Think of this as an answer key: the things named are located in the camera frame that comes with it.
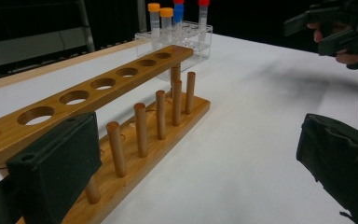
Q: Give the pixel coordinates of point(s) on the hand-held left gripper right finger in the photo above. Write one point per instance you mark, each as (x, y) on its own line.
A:
(341, 161)

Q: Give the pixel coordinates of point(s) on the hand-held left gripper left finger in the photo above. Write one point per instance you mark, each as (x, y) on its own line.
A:
(52, 168)

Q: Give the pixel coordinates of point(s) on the red cap test tube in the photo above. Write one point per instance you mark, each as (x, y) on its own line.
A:
(178, 1)
(203, 2)

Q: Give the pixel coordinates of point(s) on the clear plastic tube rack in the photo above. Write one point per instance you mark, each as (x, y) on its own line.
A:
(199, 46)

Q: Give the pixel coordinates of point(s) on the blue cap test tube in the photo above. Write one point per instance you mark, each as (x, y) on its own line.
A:
(178, 8)
(177, 18)

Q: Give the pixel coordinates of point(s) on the wooden test tube rack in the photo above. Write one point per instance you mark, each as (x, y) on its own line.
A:
(174, 140)

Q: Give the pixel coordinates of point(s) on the orange cap test tube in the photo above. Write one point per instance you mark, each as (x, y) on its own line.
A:
(166, 12)
(154, 6)

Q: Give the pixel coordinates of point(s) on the white table sheet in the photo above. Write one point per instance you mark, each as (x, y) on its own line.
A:
(245, 124)

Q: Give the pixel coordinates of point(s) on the white metal frame stand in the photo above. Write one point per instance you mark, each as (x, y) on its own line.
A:
(28, 46)

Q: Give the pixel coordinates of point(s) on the grey metal post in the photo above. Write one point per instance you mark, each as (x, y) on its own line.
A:
(141, 15)

